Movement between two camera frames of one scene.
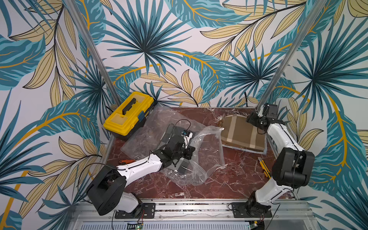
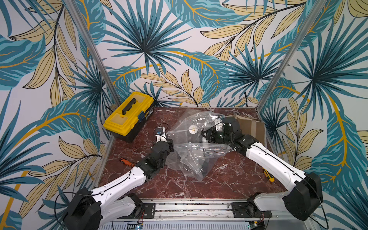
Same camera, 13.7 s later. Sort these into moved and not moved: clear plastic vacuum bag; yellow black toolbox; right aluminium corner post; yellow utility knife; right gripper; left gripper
Moved: clear plastic vacuum bag; left gripper; right gripper
Not moved: yellow utility knife; yellow black toolbox; right aluminium corner post
